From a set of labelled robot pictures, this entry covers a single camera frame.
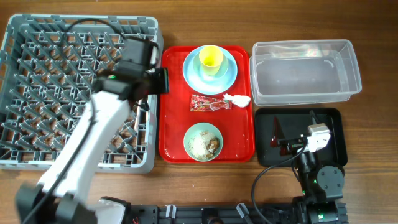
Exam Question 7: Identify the grey dishwasher rack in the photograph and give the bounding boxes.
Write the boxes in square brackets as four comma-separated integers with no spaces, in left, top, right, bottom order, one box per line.
[1,14,164,170]

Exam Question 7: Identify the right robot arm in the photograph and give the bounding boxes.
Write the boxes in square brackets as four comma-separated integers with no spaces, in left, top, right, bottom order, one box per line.
[270,111,348,223]

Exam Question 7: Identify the red strawberry candy wrapper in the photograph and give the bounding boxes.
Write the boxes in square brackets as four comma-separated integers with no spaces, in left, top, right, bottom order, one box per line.
[190,95,232,112]

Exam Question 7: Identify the green bowl with rice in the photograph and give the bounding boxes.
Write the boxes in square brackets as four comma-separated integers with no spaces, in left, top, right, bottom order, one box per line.
[183,123,223,162]

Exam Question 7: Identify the light blue plate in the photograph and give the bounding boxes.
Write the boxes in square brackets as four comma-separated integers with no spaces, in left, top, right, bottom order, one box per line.
[182,46,238,95]

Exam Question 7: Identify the black plastic tray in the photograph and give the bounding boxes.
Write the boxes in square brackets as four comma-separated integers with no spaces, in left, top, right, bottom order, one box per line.
[254,108,348,167]

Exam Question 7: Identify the red plastic tray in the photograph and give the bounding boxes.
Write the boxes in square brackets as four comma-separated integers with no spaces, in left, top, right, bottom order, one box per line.
[159,45,255,164]

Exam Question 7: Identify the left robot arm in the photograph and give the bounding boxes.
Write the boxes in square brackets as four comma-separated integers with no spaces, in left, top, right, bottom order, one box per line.
[16,37,169,223]

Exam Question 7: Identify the clear plastic bin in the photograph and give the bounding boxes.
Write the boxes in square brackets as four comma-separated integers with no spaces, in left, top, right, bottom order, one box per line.
[250,39,363,106]

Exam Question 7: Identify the yellow plastic cup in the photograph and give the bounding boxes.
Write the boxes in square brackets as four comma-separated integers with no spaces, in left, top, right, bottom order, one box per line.
[199,45,224,76]

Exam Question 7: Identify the white napkin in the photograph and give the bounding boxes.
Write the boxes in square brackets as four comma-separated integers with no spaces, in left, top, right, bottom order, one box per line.
[223,93,251,108]

